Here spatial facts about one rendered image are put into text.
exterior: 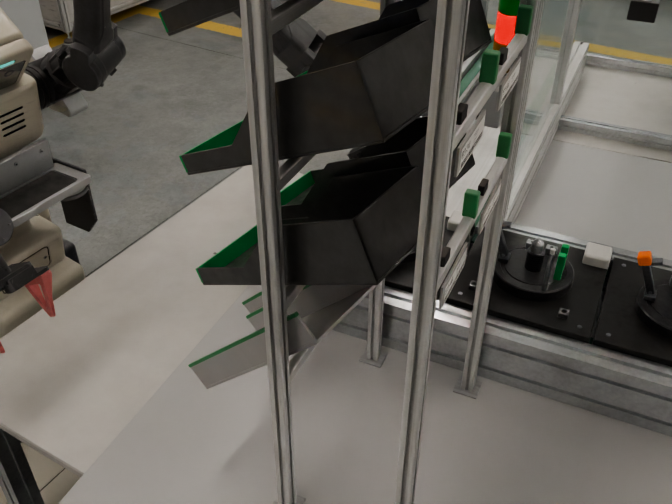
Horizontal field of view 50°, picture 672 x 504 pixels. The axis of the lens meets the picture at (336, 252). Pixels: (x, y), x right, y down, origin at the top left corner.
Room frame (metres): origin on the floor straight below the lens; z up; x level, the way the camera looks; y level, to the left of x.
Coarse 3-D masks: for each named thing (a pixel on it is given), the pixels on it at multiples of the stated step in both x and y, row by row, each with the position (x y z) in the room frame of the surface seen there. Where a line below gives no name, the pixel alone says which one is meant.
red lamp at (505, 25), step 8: (504, 16) 1.21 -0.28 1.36; (512, 16) 1.20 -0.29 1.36; (496, 24) 1.23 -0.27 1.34; (504, 24) 1.21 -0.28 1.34; (512, 24) 1.20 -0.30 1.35; (496, 32) 1.22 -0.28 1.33; (504, 32) 1.21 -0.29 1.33; (512, 32) 1.20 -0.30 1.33; (496, 40) 1.22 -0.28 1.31; (504, 40) 1.20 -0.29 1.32
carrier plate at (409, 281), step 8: (448, 232) 1.13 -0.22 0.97; (448, 240) 1.10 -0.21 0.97; (456, 256) 1.05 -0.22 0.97; (400, 264) 1.03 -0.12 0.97; (408, 264) 1.03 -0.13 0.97; (392, 272) 1.00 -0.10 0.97; (400, 272) 1.00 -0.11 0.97; (408, 272) 1.00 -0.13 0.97; (448, 272) 1.01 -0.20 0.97; (392, 280) 0.98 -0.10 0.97; (400, 280) 0.98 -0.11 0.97; (408, 280) 0.98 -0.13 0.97; (400, 288) 0.97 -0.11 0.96; (408, 288) 0.96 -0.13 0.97; (440, 288) 0.96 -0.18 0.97
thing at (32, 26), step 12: (0, 0) 3.77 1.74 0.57; (12, 0) 3.83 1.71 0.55; (24, 0) 3.89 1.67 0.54; (36, 0) 3.96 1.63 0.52; (12, 12) 3.82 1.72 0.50; (24, 12) 3.88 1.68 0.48; (36, 12) 3.94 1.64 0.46; (24, 24) 3.86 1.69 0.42; (36, 24) 3.93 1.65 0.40; (24, 36) 3.85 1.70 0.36; (36, 36) 3.91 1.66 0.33
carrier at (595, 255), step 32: (480, 256) 1.05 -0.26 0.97; (512, 256) 1.03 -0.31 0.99; (544, 256) 0.99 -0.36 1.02; (576, 256) 1.05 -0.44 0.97; (608, 256) 1.03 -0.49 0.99; (512, 288) 0.94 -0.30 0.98; (544, 288) 0.93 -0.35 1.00; (576, 288) 0.96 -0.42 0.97; (512, 320) 0.89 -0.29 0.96; (544, 320) 0.88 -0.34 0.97; (576, 320) 0.88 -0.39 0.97
